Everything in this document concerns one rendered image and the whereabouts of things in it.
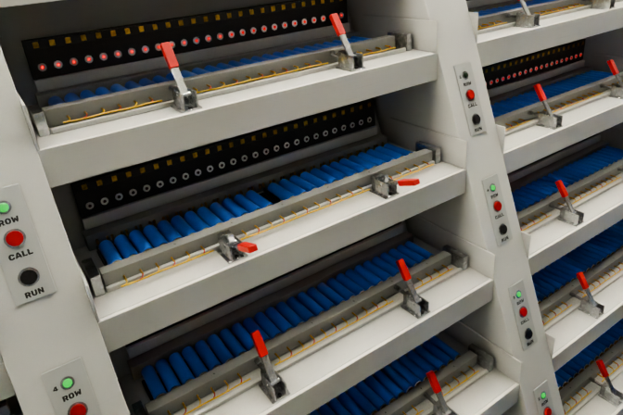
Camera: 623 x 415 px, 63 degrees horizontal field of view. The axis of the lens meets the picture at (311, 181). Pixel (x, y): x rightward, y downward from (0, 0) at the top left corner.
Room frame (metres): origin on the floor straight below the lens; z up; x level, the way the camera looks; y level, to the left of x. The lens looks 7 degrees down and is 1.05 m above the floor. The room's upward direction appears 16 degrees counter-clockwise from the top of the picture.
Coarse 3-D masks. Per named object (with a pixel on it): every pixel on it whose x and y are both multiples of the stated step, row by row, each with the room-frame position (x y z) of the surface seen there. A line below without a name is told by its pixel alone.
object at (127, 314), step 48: (336, 144) 0.93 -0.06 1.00; (432, 144) 0.90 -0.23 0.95; (192, 192) 0.79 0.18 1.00; (432, 192) 0.81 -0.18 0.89; (288, 240) 0.68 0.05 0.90; (336, 240) 0.72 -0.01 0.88; (96, 288) 0.59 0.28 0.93; (144, 288) 0.61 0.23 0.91; (192, 288) 0.61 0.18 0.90; (240, 288) 0.65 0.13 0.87; (144, 336) 0.59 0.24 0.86
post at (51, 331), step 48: (0, 48) 0.55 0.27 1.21; (0, 96) 0.54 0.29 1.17; (0, 144) 0.54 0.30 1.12; (48, 192) 0.55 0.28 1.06; (48, 240) 0.54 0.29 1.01; (0, 288) 0.52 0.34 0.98; (0, 336) 0.51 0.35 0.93; (48, 336) 0.53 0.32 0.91; (96, 336) 0.55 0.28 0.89; (96, 384) 0.54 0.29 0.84
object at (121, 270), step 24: (384, 168) 0.82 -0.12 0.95; (408, 168) 0.85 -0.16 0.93; (312, 192) 0.76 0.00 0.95; (336, 192) 0.77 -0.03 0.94; (360, 192) 0.78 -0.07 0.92; (240, 216) 0.71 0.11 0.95; (264, 216) 0.71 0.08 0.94; (192, 240) 0.66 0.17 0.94; (216, 240) 0.68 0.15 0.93; (120, 264) 0.62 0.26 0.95; (144, 264) 0.63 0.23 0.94
